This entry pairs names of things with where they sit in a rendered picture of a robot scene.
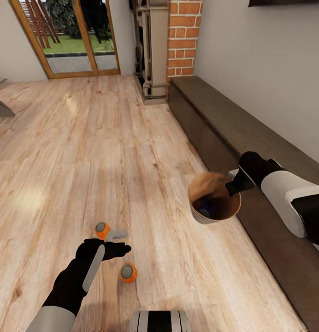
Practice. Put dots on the can of soda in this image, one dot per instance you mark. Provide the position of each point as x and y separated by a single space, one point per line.
102 229
207 209
128 273

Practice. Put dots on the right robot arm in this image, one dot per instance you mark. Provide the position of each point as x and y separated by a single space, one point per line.
295 199

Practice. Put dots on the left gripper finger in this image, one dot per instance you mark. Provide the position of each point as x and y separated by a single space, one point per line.
127 249

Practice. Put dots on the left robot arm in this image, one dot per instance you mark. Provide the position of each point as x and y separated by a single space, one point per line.
61 307

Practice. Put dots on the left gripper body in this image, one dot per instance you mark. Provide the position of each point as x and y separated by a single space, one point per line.
117 250

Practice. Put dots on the trash can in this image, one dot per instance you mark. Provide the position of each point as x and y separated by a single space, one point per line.
206 187

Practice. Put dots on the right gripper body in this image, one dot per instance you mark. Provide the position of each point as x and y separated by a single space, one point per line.
238 186

